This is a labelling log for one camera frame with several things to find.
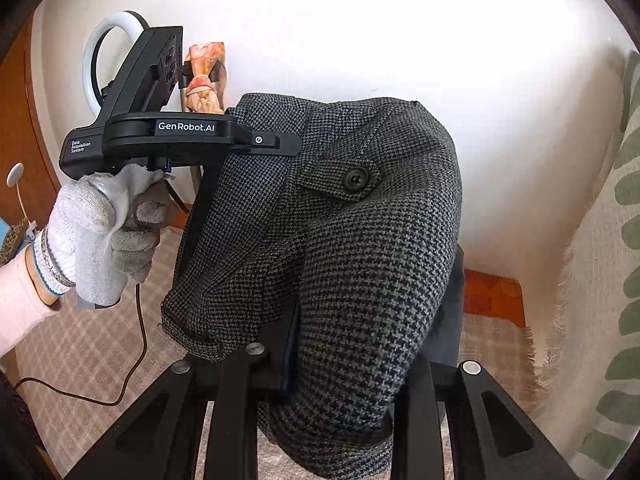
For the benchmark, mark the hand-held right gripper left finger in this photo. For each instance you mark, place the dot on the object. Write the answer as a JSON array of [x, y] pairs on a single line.
[[277, 360]]

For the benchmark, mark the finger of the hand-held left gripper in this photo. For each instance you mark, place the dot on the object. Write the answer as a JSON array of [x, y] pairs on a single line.
[[275, 143]]

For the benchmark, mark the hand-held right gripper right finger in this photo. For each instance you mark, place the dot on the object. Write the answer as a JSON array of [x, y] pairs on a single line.
[[430, 400]]

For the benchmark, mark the grey houndstooth pants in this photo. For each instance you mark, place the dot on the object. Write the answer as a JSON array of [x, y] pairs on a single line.
[[360, 260]]

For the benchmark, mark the person's left forearm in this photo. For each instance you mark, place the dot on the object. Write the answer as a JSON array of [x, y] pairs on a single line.
[[20, 300]]

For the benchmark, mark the person's left hand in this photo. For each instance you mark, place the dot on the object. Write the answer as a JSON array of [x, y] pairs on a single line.
[[85, 220]]

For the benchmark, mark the orange patterned cloth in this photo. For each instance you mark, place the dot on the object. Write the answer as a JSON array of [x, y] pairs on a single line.
[[202, 60]]

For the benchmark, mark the orange bed sheet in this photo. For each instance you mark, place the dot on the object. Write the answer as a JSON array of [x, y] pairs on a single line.
[[490, 300]]

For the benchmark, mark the white gooseneck clip lamp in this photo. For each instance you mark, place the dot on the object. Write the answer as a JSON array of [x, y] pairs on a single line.
[[15, 175]]

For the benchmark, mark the checked beige blanket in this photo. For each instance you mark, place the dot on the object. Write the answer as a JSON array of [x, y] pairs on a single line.
[[75, 350]]

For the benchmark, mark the leopard print cloth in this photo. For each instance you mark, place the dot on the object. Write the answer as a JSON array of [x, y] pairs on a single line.
[[14, 244]]

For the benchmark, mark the green striped white pillow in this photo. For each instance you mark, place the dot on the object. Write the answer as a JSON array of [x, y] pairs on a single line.
[[600, 260]]

